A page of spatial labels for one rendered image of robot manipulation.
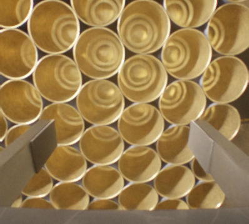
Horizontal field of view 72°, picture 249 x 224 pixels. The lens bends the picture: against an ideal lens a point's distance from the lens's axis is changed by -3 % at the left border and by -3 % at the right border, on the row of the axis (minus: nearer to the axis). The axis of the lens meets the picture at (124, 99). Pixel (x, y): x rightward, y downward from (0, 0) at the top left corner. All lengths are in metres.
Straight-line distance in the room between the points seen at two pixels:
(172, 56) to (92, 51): 0.14
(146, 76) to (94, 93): 0.10
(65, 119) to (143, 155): 0.17
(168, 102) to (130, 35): 0.14
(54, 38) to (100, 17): 0.09
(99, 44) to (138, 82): 0.10
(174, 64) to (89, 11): 0.17
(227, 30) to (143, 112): 0.21
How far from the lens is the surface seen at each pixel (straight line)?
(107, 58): 0.32
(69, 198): 0.40
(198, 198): 0.42
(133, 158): 0.38
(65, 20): 0.34
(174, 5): 0.34
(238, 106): 1.37
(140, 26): 0.33
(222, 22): 0.37
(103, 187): 0.36
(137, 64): 0.32
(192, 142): 0.17
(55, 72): 0.35
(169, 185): 0.38
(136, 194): 0.40
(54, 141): 0.17
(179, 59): 0.34
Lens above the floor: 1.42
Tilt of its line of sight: 77 degrees down
